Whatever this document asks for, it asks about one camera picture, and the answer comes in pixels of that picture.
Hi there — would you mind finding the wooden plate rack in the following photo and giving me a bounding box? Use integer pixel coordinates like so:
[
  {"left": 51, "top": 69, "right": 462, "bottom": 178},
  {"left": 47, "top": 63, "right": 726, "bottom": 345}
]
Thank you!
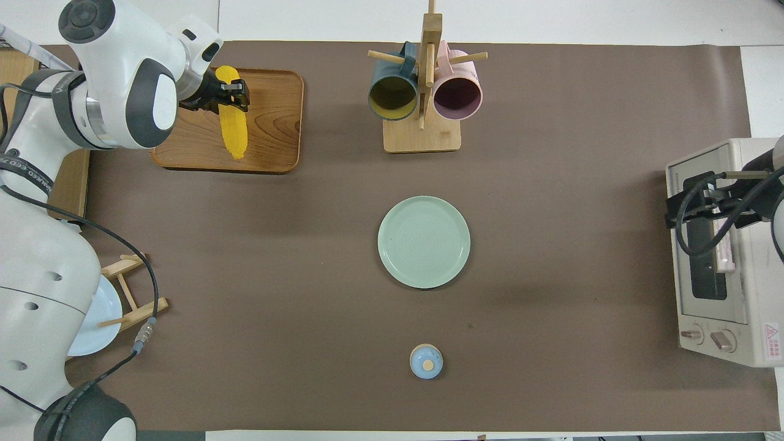
[{"left": 100, "top": 252, "right": 169, "bottom": 332}]

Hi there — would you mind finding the wooden mug tree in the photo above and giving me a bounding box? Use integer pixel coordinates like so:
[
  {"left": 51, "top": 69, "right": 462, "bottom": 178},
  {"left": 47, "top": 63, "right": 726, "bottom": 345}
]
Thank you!
[{"left": 367, "top": 0, "right": 489, "bottom": 154}]

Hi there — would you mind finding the yellow corn cob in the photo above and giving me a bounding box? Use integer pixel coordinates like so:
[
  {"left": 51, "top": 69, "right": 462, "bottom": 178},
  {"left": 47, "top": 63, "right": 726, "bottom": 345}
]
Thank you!
[{"left": 216, "top": 66, "right": 249, "bottom": 160}]

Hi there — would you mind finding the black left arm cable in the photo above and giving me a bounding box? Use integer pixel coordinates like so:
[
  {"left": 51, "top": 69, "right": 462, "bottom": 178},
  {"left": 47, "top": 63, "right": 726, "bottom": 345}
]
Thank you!
[{"left": 0, "top": 83, "right": 161, "bottom": 437}]

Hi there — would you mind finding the brown table mat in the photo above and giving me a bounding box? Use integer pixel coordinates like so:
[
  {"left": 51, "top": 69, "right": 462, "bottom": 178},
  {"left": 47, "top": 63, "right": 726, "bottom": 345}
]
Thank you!
[{"left": 37, "top": 42, "right": 778, "bottom": 432}]

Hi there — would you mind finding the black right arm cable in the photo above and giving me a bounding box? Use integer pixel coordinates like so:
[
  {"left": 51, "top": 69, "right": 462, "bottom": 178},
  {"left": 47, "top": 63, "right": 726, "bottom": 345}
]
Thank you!
[{"left": 674, "top": 165, "right": 784, "bottom": 258}]

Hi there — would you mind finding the dark blue mug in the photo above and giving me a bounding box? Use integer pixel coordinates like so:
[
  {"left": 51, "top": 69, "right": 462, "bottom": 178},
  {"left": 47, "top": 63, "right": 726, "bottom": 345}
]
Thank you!
[{"left": 367, "top": 42, "right": 420, "bottom": 122}]

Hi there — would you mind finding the white toaster oven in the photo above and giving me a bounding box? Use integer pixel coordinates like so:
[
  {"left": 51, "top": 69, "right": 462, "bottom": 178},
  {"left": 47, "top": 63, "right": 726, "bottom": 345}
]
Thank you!
[{"left": 666, "top": 138, "right": 784, "bottom": 368}]

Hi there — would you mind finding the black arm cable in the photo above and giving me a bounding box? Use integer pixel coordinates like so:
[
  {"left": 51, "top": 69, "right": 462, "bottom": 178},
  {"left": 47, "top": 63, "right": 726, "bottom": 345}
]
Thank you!
[
  {"left": 0, "top": 83, "right": 161, "bottom": 437},
  {"left": 674, "top": 165, "right": 784, "bottom": 258}
]

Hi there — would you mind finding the wooden serving tray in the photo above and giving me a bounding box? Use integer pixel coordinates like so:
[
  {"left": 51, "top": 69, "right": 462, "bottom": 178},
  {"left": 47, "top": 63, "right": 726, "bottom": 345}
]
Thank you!
[{"left": 149, "top": 66, "right": 305, "bottom": 174}]

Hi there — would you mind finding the pale green ceramic plate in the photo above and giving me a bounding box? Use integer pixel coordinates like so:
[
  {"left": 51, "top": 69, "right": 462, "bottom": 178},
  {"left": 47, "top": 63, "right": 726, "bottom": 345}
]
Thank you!
[{"left": 378, "top": 195, "right": 471, "bottom": 290}]

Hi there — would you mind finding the pink mug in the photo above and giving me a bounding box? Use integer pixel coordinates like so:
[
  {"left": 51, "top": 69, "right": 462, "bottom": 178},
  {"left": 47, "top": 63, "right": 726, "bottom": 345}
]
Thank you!
[{"left": 432, "top": 40, "right": 484, "bottom": 121}]

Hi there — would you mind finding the light blue plate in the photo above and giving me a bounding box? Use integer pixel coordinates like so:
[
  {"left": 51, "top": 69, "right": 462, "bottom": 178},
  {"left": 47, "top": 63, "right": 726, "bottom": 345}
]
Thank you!
[{"left": 66, "top": 276, "right": 123, "bottom": 356}]

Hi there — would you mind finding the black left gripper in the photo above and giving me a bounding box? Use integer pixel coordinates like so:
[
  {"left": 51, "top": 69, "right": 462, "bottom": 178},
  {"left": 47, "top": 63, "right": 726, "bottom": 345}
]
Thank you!
[{"left": 179, "top": 67, "right": 251, "bottom": 115}]

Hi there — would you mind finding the wooden step shelf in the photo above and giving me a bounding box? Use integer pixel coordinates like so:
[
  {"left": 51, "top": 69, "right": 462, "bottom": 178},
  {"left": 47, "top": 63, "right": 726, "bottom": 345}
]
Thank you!
[{"left": 0, "top": 49, "right": 92, "bottom": 221}]

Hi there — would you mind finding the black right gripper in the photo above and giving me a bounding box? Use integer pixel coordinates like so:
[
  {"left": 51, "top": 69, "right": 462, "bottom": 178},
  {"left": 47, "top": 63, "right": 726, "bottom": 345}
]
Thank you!
[{"left": 666, "top": 172, "right": 771, "bottom": 230}]

